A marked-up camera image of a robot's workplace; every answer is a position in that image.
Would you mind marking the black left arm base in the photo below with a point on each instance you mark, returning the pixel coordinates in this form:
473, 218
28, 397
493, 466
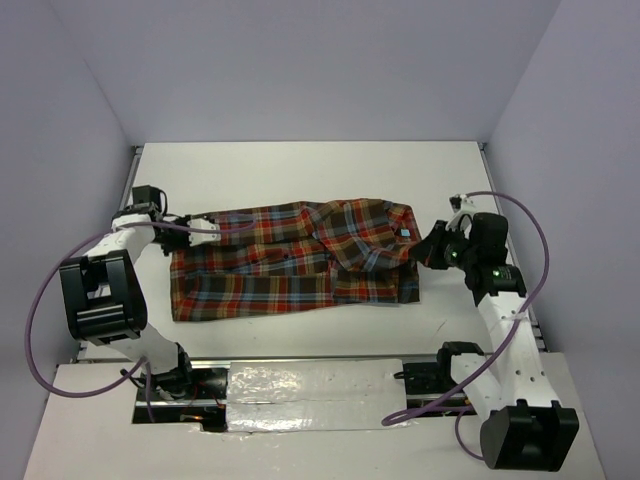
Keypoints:
178, 379

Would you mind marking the glossy white tape patch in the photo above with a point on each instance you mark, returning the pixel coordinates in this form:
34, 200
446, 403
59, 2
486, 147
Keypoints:
349, 395

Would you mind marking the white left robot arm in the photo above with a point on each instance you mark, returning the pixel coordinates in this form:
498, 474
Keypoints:
103, 298

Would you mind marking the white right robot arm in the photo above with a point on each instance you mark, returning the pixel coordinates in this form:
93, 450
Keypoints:
524, 424

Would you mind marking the plaid long sleeve shirt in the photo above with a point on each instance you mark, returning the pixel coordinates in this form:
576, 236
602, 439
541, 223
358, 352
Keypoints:
298, 257

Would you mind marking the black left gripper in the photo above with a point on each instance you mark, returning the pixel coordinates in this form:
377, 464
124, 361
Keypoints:
183, 245

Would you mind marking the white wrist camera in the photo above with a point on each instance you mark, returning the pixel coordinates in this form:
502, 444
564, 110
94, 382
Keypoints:
203, 232
463, 211

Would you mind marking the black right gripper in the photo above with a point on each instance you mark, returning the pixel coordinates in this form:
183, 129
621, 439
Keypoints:
428, 250

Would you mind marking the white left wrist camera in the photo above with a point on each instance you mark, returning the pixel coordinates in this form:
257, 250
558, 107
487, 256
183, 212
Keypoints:
203, 232

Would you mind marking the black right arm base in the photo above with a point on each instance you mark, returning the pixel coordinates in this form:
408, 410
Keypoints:
433, 377

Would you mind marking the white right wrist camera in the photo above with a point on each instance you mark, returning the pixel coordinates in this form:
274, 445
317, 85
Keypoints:
463, 211

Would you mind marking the aluminium table frame rail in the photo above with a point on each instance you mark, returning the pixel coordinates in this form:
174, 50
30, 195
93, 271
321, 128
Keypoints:
501, 199

